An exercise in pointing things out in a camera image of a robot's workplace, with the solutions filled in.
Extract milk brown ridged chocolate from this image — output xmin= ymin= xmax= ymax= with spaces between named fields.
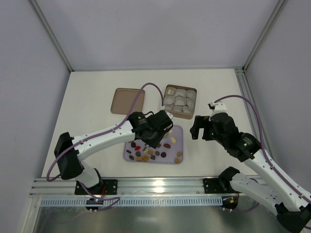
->
xmin=163 ymin=144 xmax=171 ymax=149

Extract metal tongs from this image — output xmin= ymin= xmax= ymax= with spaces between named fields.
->
xmin=143 ymin=144 xmax=150 ymax=152

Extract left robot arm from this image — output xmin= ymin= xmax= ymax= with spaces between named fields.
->
xmin=54 ymin=110 xmax=173 ymax=188

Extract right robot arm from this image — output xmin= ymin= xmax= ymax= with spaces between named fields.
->
xmin=190 ymin=113 xmax=311 ymax=233

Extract dark rose chocolate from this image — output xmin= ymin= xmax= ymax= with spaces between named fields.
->
xmin=160 ymin=152 xmax=167 ymax=158

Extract gold tin box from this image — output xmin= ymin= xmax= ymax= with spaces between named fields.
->
xmin=163 ymin=84 xmax=197 ymax=120

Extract lilac plastic tray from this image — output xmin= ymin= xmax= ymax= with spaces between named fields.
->
xmin=123 ymin=125 xmax=183 ymax=165

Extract gold tin lid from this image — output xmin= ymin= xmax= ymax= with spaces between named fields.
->
xmin=110 ymin=88 xmax=145 ymax=115

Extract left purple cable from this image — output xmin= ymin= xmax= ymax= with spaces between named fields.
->
xmin=46 ymin=83 xmax=168 ymax=209

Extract purple cable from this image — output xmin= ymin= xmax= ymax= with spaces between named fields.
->
xmin=208 ymin=94 xmax=311 ymax=213
xmin=46 ymin=83 xmax=168 ymax=209

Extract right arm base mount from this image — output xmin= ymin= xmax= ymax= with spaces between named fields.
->
xmin=202 ymin=178 xmax=238 ymax=194

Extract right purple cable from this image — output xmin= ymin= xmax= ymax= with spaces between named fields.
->
xmin=208 ymin=94 xmax=311 ymax=213

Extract white slotted cable duct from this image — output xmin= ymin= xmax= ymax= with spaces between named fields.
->
xmin=40 ymin=196 xmax=223 ymax=207

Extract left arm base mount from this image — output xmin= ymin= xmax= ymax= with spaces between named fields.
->
xmin=74 ymin=179 xmax=118 ymax=195

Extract aluminium frame rail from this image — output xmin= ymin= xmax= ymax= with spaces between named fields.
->
xmin=30 ymin=176 xmax=268 ymax=198

